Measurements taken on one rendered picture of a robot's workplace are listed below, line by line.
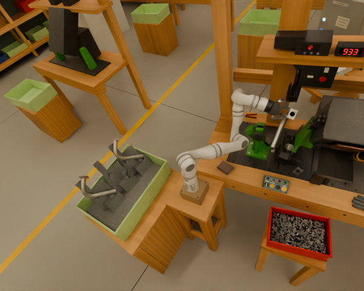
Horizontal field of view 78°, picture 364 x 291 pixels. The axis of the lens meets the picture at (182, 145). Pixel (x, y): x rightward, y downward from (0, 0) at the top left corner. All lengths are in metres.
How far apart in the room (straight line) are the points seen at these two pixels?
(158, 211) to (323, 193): 1.09
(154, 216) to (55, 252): 1.58
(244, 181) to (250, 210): 0.92
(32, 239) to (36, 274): 0.43
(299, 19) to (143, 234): 1.60
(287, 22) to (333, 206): 1.08
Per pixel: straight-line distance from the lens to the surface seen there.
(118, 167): 1.76
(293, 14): 1.47
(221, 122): 1.96
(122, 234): 1.65
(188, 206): 1.60
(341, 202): 1.65
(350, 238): 2.60
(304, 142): 1.52
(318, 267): 1.59
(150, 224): 1.70
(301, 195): 1.61
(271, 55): 1.46
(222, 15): 1.54
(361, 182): 1.77
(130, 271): 2.53
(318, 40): 1.45
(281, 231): 1.52
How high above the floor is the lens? 2.30
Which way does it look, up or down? 50 degrees down
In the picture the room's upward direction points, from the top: 18 degrees counter-clockwise
